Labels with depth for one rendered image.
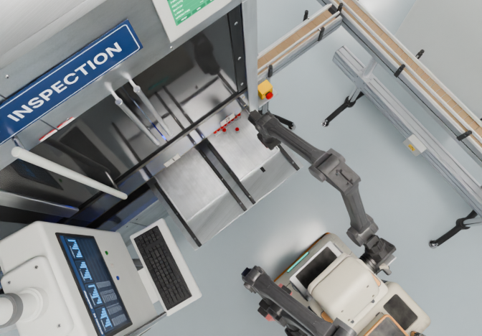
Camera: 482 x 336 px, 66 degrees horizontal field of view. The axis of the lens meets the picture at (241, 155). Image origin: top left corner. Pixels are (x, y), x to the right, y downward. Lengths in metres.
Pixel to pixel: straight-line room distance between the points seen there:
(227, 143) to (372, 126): 1.42
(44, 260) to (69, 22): 0.77
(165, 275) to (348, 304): 0.95
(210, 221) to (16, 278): 0.90
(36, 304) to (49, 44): 0.76
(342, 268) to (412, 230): 1.57
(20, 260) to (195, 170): 0.91
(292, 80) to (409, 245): 1.51
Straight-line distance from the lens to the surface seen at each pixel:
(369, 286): 1.45
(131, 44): 1.02
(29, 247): 1.42
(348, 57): 2.60
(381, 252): 1.60
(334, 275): 1.45
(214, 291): 2.79
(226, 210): 1.90
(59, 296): 1.34
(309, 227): 2.79
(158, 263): 2.00
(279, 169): 1.93
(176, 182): 1.96
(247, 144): 1.96
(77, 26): 0.91
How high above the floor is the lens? 2.76
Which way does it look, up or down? 75 degrees down
